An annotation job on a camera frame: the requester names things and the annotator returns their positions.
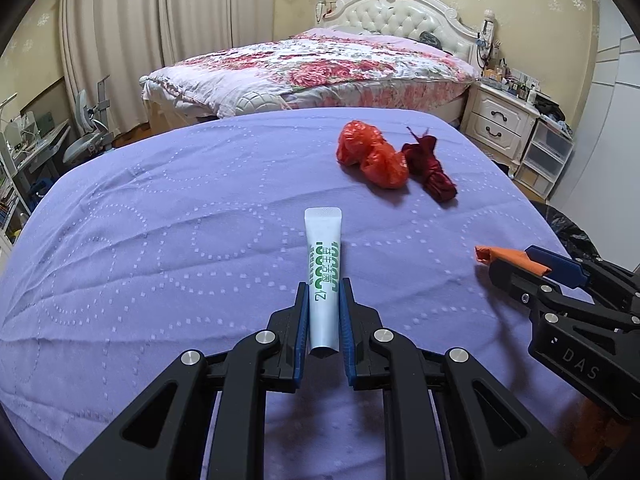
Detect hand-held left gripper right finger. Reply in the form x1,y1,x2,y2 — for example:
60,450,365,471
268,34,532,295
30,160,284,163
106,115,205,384
337,280,588,480

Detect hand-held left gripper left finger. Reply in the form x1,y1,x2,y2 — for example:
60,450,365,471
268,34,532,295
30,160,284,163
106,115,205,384
62,281,310,480

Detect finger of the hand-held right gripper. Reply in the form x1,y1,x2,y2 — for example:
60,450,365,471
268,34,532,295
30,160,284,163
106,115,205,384
525,245,640,313
489,258,640,333

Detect black trash bag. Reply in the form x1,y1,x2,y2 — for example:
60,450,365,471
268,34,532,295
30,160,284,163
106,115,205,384
530,200,606,266

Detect white squeeze tube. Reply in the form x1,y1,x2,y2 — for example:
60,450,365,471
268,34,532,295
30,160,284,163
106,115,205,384
304,207,345,360

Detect person's right forearm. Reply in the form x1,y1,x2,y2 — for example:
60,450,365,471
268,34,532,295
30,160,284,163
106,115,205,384
575,395,631,468

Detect plastic drawer unit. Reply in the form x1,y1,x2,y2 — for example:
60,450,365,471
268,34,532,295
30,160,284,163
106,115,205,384
515,120,575,198

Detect white wardrobe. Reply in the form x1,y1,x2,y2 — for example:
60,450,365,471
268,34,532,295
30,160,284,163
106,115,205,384
547,0,640,276

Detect dark red plastic bag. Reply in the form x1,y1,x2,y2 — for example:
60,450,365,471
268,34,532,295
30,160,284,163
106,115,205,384
400,127,458,204

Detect white nightstand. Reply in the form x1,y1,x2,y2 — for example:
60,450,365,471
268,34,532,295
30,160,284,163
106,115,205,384
460,80,541,171

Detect purple dotted cloth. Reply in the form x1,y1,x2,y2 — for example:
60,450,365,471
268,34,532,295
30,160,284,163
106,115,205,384
0,107,596,480

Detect orange-red plastic bag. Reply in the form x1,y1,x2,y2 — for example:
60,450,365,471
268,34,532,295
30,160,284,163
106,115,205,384
336,120,410,190

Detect bottles on nightstand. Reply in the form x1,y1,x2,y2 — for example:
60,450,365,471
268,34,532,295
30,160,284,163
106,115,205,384
480,55,543,103

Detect floral quilt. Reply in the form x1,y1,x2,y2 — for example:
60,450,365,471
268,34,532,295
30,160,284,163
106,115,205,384
142,27,478,118

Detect grey desk chair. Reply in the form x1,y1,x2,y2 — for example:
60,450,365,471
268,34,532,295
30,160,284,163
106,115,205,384
62,75,118,166

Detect white bed with tufted headboard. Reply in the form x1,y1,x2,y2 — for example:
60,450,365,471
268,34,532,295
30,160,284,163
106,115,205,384
140,0,498,126

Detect grey study desk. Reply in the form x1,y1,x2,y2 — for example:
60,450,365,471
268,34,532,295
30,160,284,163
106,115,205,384
0,110,73,201

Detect beige curtain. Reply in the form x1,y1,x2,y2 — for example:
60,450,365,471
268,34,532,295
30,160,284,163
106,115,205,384
59,0,281,136

